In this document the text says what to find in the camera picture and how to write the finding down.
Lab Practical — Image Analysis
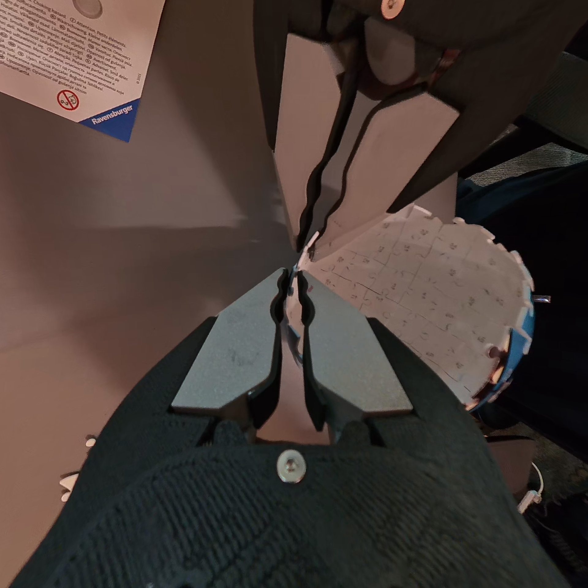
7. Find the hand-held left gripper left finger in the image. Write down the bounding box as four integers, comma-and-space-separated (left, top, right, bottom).
170, 269, 289, 443

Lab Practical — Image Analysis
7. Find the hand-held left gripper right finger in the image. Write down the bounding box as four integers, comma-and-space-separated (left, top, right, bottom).
296, 271, 413, 444

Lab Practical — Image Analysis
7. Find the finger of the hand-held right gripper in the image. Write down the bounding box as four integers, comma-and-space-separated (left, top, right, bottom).
273, 34, 360, 252
305, 88, 462, 263

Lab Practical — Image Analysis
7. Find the blue cartoon puzzle ball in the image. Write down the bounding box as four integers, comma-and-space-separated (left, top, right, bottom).
284, 204, 536, 412

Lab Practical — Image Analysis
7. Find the curved white puzzle piece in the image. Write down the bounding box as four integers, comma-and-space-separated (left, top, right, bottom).
298, 231, 321, 262

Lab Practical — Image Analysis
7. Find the pile of white puzzle pieces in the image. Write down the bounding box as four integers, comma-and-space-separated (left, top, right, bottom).
59, 436, 98, 502

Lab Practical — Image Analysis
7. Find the white instruction sheet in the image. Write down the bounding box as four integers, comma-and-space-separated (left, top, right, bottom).
0, 0, 167, 144

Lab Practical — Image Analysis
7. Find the white charging cable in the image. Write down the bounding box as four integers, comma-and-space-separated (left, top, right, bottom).
517, 462, 546, 514

